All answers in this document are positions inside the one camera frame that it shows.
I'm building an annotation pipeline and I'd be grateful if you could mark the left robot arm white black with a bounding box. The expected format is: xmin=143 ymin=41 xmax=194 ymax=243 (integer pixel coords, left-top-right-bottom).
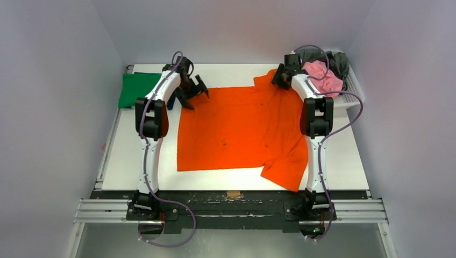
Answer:
xmin=129 ymin=56 xmax=209 ymax=220

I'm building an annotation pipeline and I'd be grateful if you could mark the orange t shirt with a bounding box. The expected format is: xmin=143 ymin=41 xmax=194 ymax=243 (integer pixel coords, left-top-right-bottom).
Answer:
xmin=177 ymin=70 xmax=308 ymax=192

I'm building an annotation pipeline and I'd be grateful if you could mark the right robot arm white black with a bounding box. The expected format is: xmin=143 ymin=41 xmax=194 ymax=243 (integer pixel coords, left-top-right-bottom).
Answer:
xmin=272 ymin=54 xmax=334 ymax=219

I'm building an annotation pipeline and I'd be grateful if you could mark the folded blue t shirt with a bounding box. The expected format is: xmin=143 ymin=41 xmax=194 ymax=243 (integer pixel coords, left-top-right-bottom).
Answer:
xmin=167 ymin=94 xmax=176 ymax=110

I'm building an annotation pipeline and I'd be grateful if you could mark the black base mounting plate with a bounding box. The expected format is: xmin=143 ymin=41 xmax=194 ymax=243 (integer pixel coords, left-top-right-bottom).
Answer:
xmin=81 ymin=191 xmax=368 ymax=236

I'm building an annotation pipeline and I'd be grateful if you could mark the dark grey t shirt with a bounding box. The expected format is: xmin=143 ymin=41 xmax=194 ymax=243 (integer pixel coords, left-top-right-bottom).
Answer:
xmin=295 ymin=48 xmax=350 ymax=91

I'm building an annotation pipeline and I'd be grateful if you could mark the folded green t shirt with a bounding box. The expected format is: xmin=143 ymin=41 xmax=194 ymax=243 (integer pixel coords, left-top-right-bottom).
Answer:
xmin=118 ymin=73 xmax=161 ymax=109

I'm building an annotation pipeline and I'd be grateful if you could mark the brown tape piece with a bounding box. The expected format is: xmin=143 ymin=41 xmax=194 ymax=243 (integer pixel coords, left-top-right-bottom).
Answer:
xmin=226 ymin=190 xmax=242 ymax=199

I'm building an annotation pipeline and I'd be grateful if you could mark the white plastic basket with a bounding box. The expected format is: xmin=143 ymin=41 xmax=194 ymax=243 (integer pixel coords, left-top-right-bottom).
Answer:
xmin=290 ymin=45 xmax=365 ymax=109

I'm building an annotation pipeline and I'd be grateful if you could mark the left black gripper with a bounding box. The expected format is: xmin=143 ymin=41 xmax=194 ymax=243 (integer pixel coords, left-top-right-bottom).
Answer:
xmin=174 ymin=76 xmax=208 ymax=110

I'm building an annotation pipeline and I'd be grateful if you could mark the pink t shirt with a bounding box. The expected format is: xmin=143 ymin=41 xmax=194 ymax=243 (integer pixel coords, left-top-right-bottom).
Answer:
xmin=302 ymin=60 xmax=343 ymax=97

